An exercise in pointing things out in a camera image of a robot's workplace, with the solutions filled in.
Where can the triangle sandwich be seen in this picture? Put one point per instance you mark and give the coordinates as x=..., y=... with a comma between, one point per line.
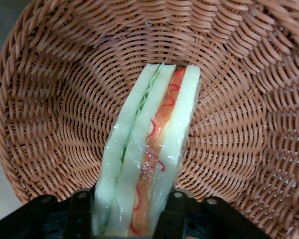
x=139, y=149

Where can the round brown wicker basket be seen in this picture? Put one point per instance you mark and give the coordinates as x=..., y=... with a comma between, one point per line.
x=64, y=99

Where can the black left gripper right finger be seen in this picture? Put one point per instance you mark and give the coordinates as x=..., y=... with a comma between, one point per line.
x=201, y=221

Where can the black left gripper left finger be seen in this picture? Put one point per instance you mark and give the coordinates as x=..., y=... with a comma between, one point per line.
x=40, y=219

